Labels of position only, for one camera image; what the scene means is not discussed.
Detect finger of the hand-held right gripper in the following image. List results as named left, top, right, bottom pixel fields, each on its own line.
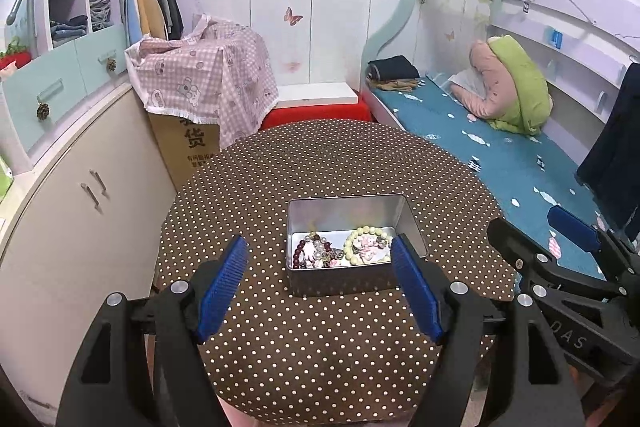
left=486, top=217, right=626, bottom=308
left=546, top=204, right=640, bottom=280

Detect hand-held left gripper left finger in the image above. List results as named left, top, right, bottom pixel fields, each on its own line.
left=55, top=234, right=250, bottom=427

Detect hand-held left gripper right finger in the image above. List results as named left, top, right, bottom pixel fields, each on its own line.
left=391, top=233, right=587, bottom=427

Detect silver metal tin box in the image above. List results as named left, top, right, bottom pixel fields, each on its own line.
left=286, top=194, right=429, bottom=298

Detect dark hanging garment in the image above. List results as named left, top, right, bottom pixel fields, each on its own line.
left=575, top=62, right=640, bottom=233

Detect round table with dotted cloth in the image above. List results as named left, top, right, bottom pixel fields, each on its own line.
left=154, top=119, right=518, bottom=423

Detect blue bed mattress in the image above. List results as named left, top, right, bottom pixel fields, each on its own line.
left=362, top=74, right=608, bottom=278

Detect person's pink clothing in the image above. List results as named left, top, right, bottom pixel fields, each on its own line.
left=220, top=399, right=271, bottom=427

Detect brown cardboard box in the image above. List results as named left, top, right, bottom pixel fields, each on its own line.
left=147, top=107, right=223, bottom=192

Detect green quilt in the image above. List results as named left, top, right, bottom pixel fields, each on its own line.
left=487, top=35, right=555, bottom=136

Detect pink quilt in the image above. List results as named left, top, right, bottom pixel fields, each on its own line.
left=457, top=41, right=526, bottom=120

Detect white cabinet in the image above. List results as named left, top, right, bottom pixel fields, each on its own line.
left=0, top=82, right=178, bottom=408

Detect white pillow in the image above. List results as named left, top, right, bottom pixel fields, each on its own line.
left=447, top=68, right=481, bottom=100

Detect red stool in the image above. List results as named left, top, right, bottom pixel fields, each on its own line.
left=260, top=104, right=375, bottom=131

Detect white board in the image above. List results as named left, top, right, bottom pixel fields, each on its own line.
left=272, top=83, right=361, bottom=108

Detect pink checked cloth cover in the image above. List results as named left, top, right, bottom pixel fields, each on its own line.
left=124, top=13, right=280, bottom=151

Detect folded dark clothes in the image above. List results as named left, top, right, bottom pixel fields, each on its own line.
left=367, top=56, right=421, bottom=81

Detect teal drawer unit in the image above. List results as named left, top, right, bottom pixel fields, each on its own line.
left=0, top=24, right=132, bottom=160

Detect dark hanging jackets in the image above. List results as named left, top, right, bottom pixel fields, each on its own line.
left=142, top=0, right=185, bottom=42

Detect light blue hanging garment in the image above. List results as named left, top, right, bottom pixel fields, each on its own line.
left=120, top=0, right=143, bottom=48

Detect tan hanging coat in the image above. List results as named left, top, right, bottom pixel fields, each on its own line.
left=131, top=0, right=166, bottom=40

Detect red and green ornament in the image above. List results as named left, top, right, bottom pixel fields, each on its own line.
left=0, top=38, right=32, bottom=70

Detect yellow bead bracelet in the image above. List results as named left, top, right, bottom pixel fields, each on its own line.
left=343, top=227, right=396, bottom=267

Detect dark red bead bracelet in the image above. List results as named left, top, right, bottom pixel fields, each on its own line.
left=292, top=239, right=313, bottom=270

